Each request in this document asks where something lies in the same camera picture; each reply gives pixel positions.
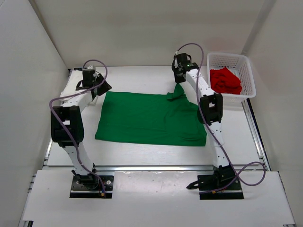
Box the green t shirt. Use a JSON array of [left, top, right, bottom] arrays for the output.
[[95, 84, 207, 147]]

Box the white t shirt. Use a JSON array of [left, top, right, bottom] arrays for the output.
[[60, 70, 98, 111]]

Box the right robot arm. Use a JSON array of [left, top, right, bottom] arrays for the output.
[[172, 53, 235, 189]]

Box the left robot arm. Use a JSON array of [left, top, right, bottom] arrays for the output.
[[49, 67, 112, 189]]

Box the red t shirt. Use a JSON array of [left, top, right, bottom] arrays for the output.
[[210, 67, 242, 95]]

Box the white plastic basket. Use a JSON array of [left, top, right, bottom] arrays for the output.
[[207, 52, 256, 103]]

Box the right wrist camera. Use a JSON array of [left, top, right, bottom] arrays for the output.
[[171, 51, 180, 71]]

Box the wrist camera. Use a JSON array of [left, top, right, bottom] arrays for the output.
[[83, 65, 96, 71], [171, 51, 180, 71]]

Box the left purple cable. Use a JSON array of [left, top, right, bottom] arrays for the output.
[[48, 59, 108, 197]]

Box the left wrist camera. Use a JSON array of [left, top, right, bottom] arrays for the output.
[[83, 65, 96, 71]]

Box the aluminium front rail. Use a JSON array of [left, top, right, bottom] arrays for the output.
[[42, 165, 263, 172]]

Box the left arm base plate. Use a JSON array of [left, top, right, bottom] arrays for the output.
[[70, 170, 114, 199]]

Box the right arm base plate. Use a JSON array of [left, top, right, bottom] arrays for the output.
[[186, 171, 244, 200]]

